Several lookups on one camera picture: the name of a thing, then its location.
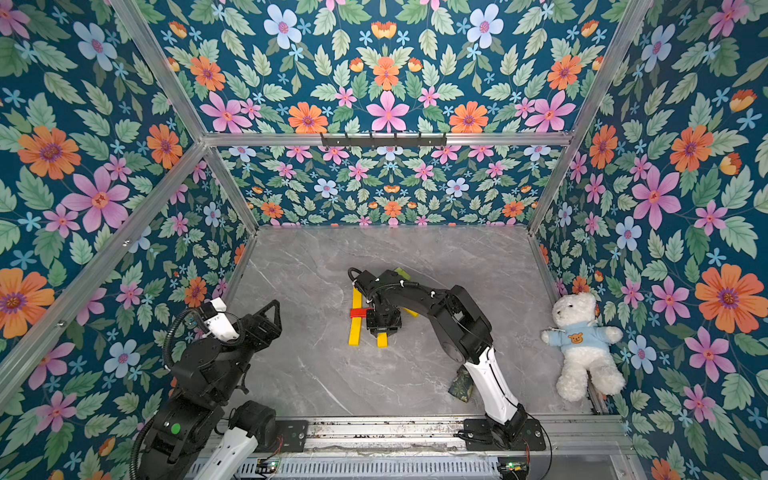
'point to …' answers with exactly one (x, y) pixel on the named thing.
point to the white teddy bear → (586, 345)
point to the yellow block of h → (357, 299)
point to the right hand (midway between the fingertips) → (384, 327)
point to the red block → (358, 313)
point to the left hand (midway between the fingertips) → (272, 309)
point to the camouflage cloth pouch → (462, 384)
